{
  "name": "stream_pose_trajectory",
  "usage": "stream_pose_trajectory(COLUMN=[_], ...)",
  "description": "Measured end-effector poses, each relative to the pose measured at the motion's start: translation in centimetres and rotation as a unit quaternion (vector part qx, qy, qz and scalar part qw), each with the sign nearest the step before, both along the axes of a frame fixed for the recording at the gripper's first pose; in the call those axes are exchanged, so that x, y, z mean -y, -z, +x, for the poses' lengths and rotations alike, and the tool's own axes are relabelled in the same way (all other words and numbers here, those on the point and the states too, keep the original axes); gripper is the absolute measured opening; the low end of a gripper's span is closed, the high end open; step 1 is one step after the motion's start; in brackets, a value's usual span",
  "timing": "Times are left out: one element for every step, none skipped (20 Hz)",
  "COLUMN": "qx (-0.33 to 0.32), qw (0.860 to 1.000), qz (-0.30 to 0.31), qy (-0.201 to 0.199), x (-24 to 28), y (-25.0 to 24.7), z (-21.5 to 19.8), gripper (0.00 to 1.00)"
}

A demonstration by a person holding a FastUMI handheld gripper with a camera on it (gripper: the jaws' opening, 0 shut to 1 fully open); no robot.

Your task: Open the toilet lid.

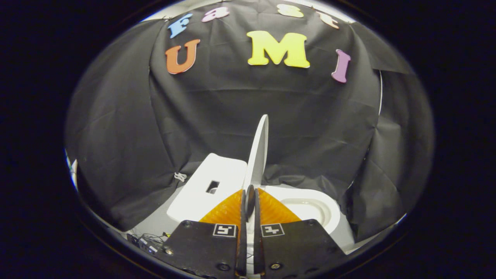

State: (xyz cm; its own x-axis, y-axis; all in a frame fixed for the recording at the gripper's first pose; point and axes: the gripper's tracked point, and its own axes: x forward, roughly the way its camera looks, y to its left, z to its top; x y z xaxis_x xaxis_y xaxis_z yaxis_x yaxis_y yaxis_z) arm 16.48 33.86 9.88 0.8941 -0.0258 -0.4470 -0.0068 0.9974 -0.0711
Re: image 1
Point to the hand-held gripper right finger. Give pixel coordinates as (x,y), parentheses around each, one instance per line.
(257,240)

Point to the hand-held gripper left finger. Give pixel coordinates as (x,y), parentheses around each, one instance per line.
(242,232)

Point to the grey lid pull tab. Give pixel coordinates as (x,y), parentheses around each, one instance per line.
(250,201)

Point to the black electronic device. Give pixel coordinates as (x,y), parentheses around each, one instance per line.
(143,244)

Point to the black backdrop cloth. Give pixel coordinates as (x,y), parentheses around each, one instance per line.
(217,116)

